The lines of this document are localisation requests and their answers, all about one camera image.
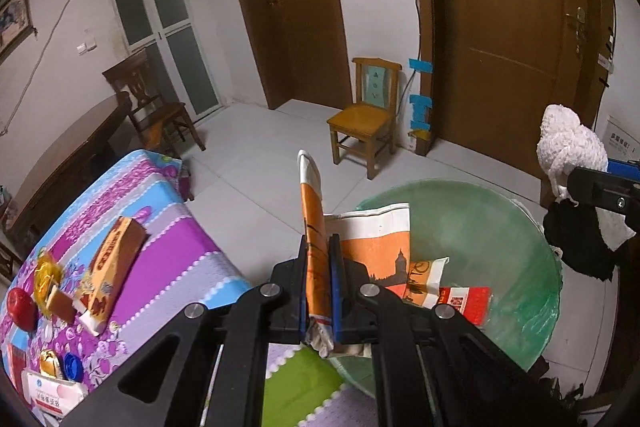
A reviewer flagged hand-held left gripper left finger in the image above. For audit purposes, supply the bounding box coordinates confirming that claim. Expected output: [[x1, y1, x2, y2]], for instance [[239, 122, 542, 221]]
[[60, 234, 309, 427]]

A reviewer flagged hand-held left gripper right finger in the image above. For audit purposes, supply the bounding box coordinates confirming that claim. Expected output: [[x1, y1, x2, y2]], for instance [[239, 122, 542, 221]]
[[329, 233, 596, 427]]

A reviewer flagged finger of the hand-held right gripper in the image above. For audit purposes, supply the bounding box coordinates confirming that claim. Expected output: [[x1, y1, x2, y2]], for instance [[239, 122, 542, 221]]
[[567, 166, 640, 220], [607, 158, 640, 180]]

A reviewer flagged orange white paper wrapper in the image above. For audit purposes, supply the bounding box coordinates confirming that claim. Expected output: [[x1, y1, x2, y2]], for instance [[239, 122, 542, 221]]
[[297, 150, 333, 360]]

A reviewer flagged bin with green liner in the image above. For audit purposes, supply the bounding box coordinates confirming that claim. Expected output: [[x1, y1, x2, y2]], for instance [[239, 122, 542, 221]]
[[330, 179, 563, 400]]

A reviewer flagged brown carton box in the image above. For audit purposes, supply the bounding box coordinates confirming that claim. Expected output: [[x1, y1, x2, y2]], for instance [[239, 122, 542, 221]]
[[74, 216, 149, 337]]

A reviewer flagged blue bottle cap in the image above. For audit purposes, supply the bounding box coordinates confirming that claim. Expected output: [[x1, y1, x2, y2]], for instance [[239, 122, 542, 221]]
[[62, 353, 84, 381]]

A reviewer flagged gold foil wrapper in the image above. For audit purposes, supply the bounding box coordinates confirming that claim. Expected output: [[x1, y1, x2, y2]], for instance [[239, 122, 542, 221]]
[[40, 349, 63, 378]]

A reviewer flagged white paper notice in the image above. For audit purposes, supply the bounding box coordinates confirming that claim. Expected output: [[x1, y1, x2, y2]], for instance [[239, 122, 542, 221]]
[[606, 113, 640, 162]]

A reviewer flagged black cloth bundle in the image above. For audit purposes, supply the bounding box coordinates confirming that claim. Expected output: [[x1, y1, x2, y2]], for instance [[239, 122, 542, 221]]
[[542, 197, 623, 283]]

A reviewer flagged orange printed paper bag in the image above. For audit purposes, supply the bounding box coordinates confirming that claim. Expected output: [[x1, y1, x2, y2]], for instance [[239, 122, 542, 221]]
[[325, 203, 412, 300]]

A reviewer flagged pale knitted towel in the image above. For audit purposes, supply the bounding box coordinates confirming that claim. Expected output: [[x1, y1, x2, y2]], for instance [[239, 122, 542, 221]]
[[536, 104, 637, 251]]

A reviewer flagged red white packet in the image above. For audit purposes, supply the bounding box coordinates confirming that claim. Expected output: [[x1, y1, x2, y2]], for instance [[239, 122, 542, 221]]
[[434, 286, 493, 327]]

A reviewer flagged small yellow brown box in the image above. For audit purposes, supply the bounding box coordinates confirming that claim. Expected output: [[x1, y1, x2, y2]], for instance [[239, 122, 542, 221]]
[[407, 129, 433, 156]]

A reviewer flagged small light wooden chair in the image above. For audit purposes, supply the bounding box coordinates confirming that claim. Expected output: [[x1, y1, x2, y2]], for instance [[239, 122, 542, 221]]
[[327, 57, 403, 180]]

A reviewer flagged large blue tape patch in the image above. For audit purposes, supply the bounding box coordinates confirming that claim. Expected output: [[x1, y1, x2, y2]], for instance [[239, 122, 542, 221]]
[[409, 94, 433, 130]]

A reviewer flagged dark wooden chair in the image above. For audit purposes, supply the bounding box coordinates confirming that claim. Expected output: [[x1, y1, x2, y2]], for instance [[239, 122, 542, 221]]
[[102, 48, 207, 155]]

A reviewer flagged brown snack bar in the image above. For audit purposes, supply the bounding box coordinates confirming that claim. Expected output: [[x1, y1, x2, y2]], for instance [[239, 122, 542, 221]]
[[49, 285, 77, 323]]

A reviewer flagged yellow crumpled wrapper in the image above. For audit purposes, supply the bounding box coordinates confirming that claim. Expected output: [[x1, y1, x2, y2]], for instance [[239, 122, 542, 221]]
[[35, 251, 63, 310]]

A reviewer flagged white medicine box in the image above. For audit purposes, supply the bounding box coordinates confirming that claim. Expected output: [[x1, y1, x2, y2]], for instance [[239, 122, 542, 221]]
[[22, 369, 87, 417]]

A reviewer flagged red round container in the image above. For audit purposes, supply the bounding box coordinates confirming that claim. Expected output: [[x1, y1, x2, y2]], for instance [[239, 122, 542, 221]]
[[7, 288, 39, 333]]

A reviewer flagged dark wooden table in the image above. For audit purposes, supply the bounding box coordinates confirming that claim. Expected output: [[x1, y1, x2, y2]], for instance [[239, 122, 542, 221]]
[[0, 92, 133, 258]]

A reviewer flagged plain brown wooden door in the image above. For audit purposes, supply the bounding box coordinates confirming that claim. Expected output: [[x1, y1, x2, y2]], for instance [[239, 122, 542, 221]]
[[218, 0, 351, 110]]

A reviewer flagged red flat packet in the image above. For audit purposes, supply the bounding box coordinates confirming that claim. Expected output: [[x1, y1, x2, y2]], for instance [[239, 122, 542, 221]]
[[6, 346, 27, 385]]

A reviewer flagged brown door with handle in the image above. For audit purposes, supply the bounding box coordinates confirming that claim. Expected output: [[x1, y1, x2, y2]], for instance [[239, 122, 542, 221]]
[[405, 0, 616, 180]]

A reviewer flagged framed wall picture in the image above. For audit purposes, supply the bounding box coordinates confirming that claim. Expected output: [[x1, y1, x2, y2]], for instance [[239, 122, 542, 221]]
[[0, 0, 35, 65]]

